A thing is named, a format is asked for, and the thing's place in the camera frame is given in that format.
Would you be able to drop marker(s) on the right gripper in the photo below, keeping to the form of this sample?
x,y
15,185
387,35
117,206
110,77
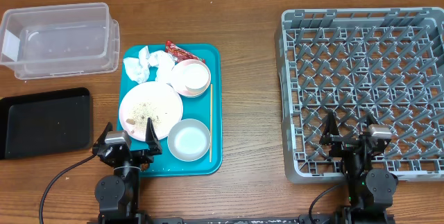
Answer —
x,y
343,143

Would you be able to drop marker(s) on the black rectangular tray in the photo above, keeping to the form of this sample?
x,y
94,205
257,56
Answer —
x,y
46,123

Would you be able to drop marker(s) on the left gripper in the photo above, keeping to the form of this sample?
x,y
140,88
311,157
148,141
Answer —
x,y
144,156

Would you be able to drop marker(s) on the grey dishwasher rack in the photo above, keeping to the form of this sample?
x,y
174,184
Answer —
x,y
354,62

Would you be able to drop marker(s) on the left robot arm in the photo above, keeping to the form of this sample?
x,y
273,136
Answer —
x,y
118,194

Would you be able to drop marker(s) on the teal serving tray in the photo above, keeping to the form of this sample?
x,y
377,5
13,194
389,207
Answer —
x,y
166,165

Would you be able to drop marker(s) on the food scraps rice pile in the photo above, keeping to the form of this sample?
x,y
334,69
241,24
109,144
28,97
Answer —
x,y
140,113

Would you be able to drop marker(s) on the clear plastic storage bin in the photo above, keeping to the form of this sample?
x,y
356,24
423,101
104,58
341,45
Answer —
x,y
60,41

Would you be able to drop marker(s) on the wooden chopstick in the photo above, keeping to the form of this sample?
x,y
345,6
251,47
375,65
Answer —
x,y
211,122

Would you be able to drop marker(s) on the white cup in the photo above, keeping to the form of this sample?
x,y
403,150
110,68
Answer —
x,y
196,77

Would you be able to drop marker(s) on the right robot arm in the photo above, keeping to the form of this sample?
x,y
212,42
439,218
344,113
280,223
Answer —
x,y
370,190

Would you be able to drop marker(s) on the grey bowl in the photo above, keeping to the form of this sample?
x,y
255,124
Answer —
x,y
189,140

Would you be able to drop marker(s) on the white tissue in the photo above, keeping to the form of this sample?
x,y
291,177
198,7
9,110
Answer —
x,y
138,69

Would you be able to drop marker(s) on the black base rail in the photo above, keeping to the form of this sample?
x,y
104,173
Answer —
x,y
301,219

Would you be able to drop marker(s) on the red snack wrapper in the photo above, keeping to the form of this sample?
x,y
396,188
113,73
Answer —
x,y
180,54

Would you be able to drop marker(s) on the large pink plate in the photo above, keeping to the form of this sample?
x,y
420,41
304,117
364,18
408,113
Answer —
x,y
156,101

